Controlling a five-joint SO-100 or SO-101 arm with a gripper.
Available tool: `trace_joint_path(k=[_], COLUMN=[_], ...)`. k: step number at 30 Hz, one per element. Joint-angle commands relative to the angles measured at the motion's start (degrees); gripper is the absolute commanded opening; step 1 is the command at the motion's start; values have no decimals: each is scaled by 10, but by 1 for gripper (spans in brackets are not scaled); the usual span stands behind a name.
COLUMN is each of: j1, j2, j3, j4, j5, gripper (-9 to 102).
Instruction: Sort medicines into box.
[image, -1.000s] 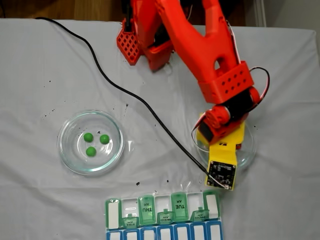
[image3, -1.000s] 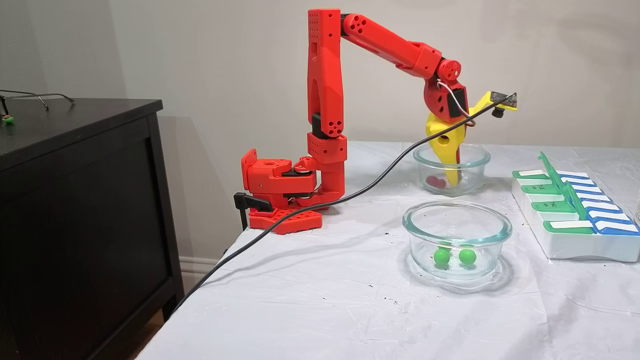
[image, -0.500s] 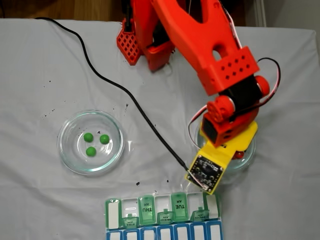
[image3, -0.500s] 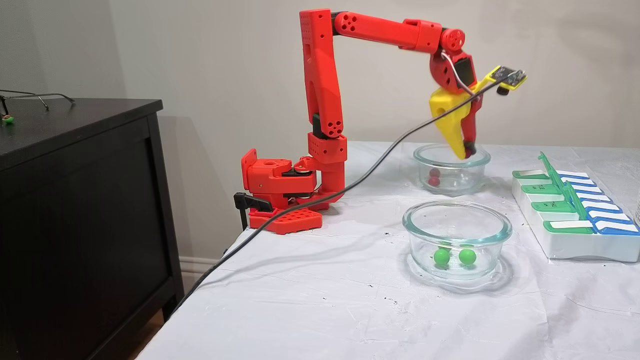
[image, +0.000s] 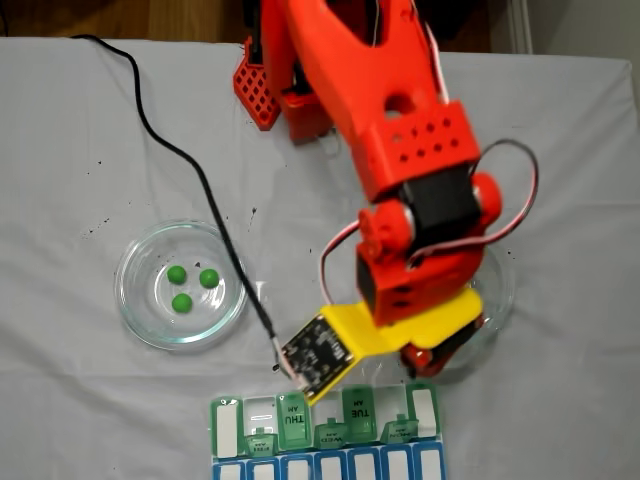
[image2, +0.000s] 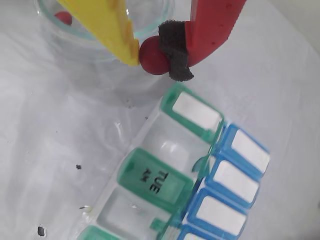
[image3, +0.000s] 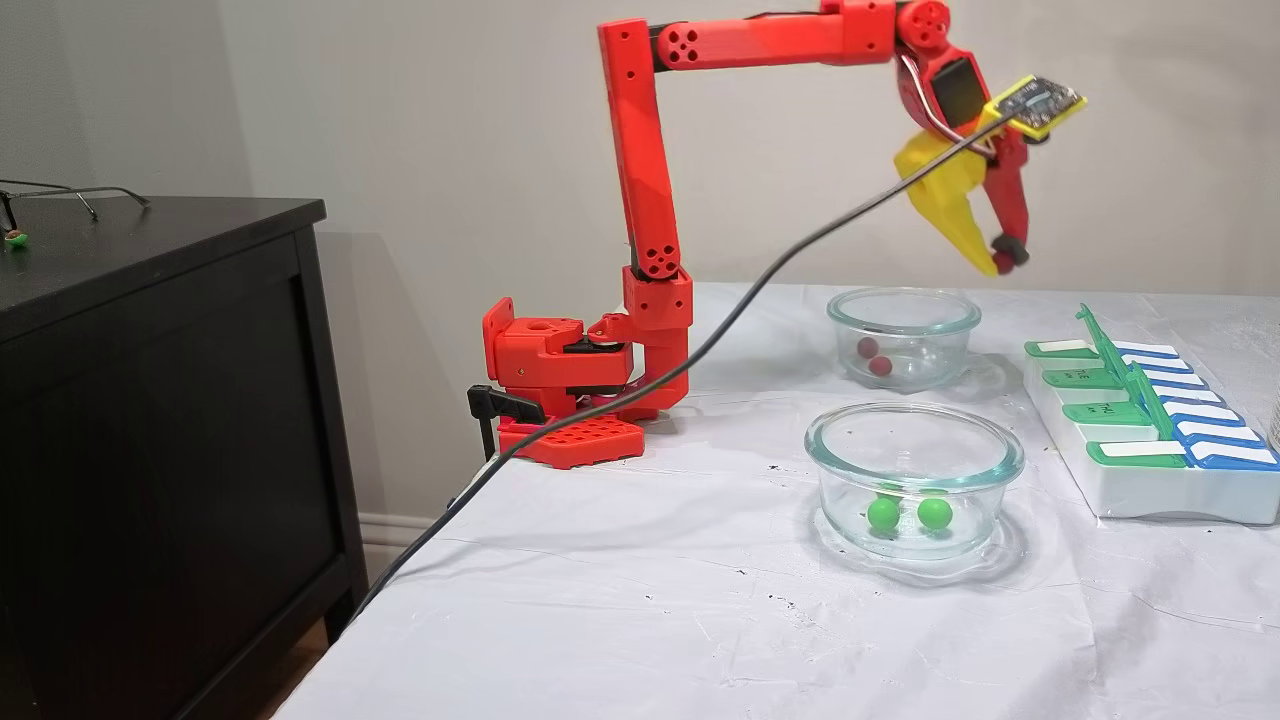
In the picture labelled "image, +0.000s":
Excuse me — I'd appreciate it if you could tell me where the white tablecloth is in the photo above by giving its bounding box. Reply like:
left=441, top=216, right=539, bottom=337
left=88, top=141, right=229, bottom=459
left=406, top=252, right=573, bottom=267
left=0, top=35, right=640, bottom=480

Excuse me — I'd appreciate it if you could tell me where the black camera cable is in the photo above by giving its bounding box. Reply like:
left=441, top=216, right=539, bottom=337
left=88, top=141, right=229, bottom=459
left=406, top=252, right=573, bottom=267
left=71, top=32, right=289, bottom=374

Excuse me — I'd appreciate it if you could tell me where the white red servo wire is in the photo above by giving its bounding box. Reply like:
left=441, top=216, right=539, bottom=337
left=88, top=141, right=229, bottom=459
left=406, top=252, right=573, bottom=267
left=407, top=138, right=541, bottom=269
left=318, top=222, right=362, bottom=307

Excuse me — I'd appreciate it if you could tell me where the weekly pill organizer box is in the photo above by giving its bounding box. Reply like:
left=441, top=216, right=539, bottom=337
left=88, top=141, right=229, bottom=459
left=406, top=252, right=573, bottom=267
left=208, top=378, right=448, bottom=480

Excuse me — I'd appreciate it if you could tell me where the camera board on yellow mount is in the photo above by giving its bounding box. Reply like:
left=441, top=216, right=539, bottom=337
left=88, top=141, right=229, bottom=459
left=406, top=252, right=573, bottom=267
left=278, top=303, right=382, bottom=407

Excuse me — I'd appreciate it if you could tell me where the glass bowl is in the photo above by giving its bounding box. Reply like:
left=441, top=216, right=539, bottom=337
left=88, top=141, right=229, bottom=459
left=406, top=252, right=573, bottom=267
left=469, top=244, right=518, bottom=351
left=113, top=218, right=251, bottom=351

